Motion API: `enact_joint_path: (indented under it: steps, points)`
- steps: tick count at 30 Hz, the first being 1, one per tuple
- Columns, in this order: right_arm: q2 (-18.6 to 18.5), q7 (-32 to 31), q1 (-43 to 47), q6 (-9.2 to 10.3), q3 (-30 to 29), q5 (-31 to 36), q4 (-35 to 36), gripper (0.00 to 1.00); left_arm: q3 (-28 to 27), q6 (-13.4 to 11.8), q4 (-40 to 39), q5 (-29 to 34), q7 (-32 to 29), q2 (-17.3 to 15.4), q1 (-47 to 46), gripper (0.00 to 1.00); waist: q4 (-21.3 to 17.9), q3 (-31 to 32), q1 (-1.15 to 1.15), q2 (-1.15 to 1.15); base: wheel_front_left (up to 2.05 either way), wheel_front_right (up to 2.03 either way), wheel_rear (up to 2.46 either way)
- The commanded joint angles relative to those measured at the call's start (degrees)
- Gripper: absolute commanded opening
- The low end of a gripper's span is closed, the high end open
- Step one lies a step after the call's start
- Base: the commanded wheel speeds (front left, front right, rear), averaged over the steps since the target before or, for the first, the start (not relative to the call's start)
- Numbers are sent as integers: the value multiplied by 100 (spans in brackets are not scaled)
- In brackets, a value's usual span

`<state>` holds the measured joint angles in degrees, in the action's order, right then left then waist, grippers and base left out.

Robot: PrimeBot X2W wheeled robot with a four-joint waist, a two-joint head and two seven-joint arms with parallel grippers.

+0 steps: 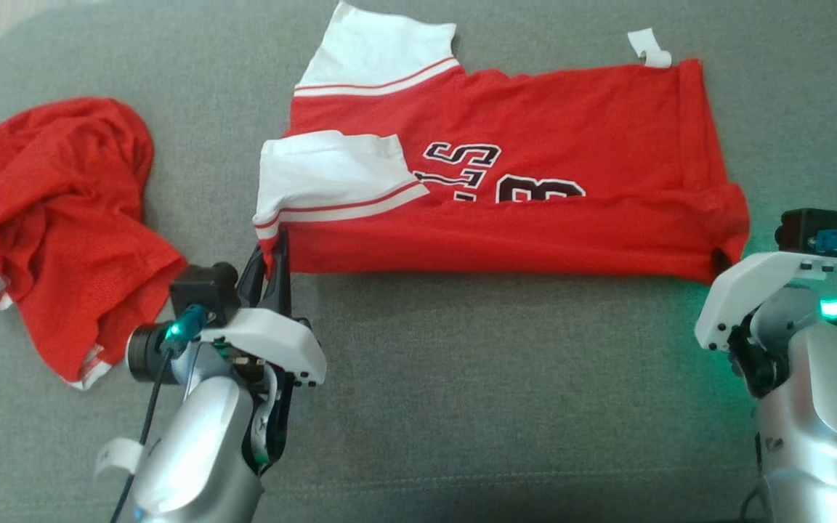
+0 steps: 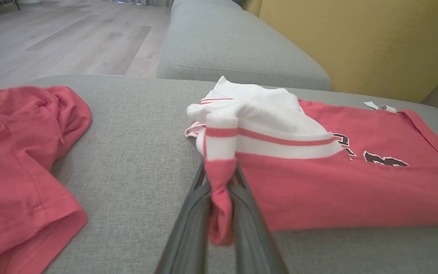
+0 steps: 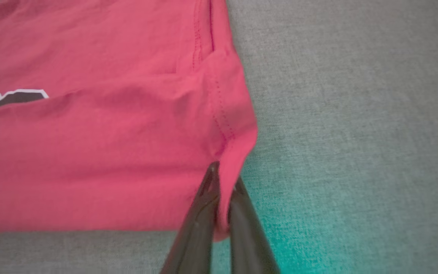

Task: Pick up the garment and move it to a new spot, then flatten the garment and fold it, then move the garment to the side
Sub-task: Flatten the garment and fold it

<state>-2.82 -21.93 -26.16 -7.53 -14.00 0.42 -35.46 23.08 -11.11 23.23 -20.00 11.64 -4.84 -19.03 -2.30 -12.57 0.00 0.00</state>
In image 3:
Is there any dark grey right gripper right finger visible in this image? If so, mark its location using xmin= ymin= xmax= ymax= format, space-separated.
xmin=229 ymin=177 xmax=280 ymax=274

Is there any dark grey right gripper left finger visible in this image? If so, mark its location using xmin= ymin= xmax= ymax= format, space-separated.
xmin=160 ymin=162 xmax=221 ymax=274

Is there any red shirt with black print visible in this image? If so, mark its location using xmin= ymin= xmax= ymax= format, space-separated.
xmin=0 ymin=0 xmax=258 ymax=242

